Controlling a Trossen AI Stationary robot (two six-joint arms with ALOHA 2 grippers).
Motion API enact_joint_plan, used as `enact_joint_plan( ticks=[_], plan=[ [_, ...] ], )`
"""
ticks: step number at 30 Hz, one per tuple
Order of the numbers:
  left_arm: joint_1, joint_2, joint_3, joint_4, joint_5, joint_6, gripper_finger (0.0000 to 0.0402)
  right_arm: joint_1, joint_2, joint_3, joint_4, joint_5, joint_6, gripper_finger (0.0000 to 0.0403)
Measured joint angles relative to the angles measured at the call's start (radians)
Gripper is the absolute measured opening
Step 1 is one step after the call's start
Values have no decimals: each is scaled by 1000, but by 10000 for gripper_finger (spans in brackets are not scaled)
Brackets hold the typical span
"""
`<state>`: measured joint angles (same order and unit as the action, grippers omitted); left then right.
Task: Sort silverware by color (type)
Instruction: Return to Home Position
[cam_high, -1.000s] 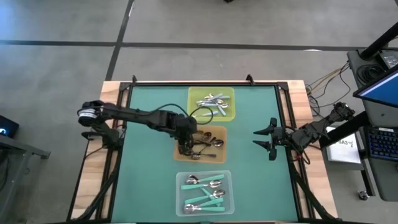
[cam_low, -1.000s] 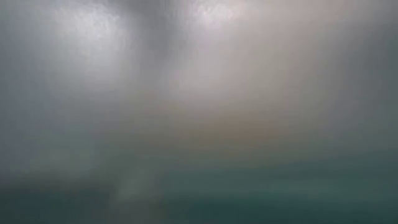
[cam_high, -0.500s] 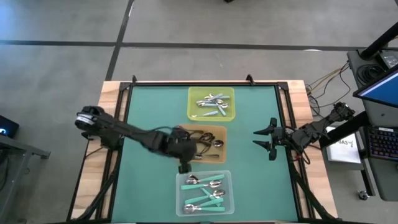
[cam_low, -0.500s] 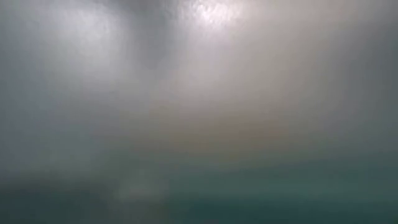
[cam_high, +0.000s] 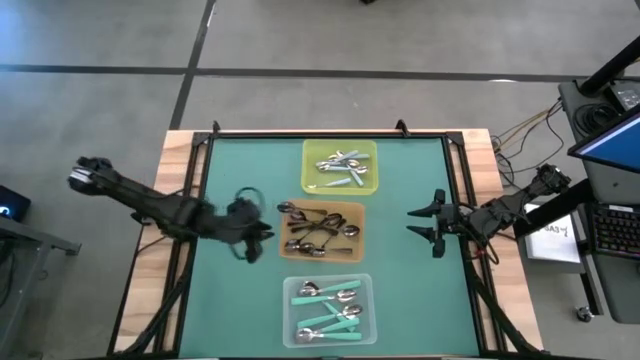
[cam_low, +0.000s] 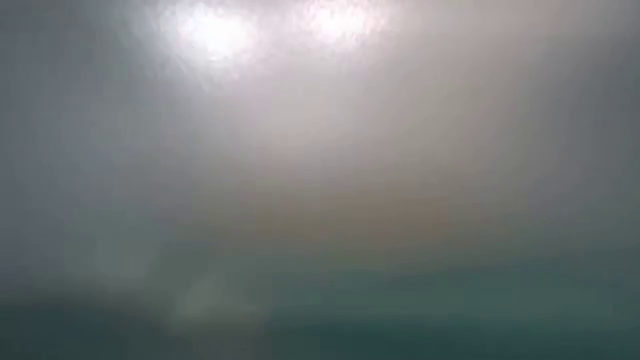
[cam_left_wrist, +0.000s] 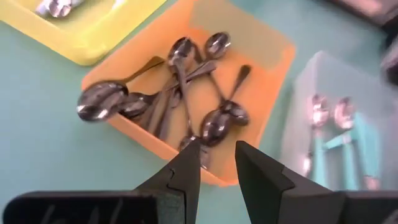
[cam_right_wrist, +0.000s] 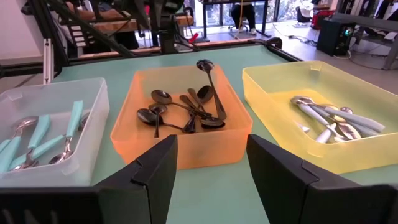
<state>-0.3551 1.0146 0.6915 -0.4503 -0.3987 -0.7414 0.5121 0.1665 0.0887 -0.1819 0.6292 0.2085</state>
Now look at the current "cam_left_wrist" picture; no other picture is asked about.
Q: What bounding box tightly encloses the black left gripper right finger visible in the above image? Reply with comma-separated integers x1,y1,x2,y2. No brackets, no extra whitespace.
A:
235,140,398,224

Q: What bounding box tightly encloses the clear plastic tray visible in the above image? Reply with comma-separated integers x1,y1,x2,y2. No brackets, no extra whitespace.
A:
279,50,398,191

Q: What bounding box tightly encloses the teal handled silver cutlery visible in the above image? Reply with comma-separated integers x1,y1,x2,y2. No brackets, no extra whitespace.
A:
353,112,382,191

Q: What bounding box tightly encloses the yellow translucent plastic tray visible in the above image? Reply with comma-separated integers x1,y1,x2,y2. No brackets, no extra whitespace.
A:
0,0,167,67

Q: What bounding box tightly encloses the orange translucent plastic tray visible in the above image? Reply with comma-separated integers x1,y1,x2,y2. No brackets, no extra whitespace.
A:
81,0,296,187

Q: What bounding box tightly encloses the gold spoon light blue handle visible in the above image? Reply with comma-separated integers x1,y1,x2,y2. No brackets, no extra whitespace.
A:
35,0,85,18

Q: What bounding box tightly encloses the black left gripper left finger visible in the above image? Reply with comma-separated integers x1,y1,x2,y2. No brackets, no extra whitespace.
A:
2,140,201,224

